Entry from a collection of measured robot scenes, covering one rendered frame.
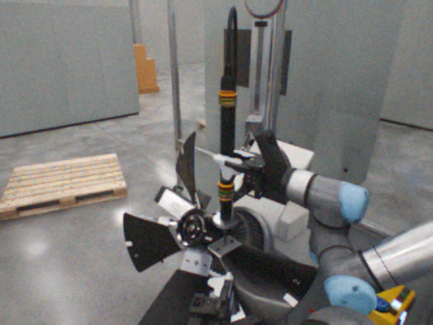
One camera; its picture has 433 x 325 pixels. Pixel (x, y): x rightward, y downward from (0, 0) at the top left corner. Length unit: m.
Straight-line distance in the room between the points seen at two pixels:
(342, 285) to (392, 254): 0.10
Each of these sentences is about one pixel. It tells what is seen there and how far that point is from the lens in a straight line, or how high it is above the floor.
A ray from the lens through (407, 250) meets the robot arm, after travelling 0.61.
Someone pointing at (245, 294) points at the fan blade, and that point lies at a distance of 0.84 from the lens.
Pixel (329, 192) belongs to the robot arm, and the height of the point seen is 1.48.
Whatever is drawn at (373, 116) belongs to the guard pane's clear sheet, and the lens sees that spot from 1.35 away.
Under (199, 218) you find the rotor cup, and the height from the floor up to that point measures 1.25.
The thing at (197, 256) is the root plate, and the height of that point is 1.13.
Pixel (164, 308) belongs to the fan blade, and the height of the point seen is 1.03.
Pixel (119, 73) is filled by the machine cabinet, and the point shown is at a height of 0.89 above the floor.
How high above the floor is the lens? 1.79
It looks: 24 degrees down
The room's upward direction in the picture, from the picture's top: straight up
